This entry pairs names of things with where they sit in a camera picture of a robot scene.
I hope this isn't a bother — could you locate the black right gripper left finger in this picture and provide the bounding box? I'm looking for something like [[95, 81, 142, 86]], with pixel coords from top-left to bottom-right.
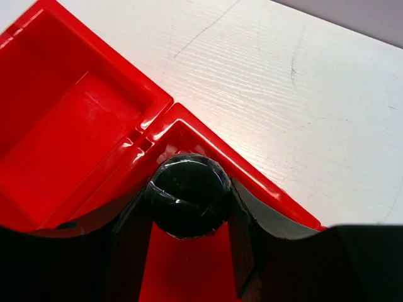
[[1, 190, 152, 301]]

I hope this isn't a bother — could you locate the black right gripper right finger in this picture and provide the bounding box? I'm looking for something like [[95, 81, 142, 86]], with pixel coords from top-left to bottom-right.
[[229, 181, 402, 301]]

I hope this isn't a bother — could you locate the black cap spice jar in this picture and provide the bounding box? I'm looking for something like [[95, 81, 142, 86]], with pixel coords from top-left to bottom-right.
[[145, 153, 232, 240]]

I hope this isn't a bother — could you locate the red three-compartment plastic bin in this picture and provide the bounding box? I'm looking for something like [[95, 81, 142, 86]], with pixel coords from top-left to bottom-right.
[[1, 1, 322, 301]]

